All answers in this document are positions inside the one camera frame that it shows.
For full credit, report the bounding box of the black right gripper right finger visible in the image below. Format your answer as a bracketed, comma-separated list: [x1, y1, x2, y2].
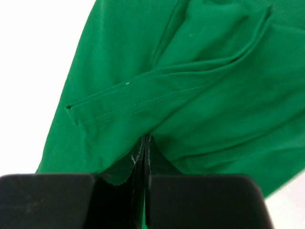
[143, 135, 273, 229]

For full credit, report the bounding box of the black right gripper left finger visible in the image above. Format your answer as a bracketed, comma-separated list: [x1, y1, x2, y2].
[0, 137, 145, 229]

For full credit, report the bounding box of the green t shirt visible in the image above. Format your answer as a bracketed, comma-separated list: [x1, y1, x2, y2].
[37, 0, 305, 196]

